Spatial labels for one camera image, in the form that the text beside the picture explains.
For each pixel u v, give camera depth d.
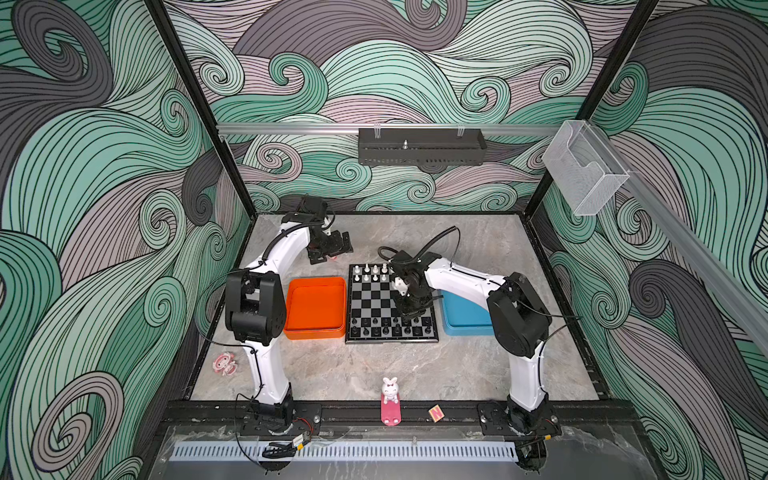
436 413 0.73
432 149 0.95
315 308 0.92
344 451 0.70
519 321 0.50
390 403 0.73
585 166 0.79
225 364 0.79
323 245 0.80
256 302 0.50
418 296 0.76
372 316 0.90
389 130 0.95
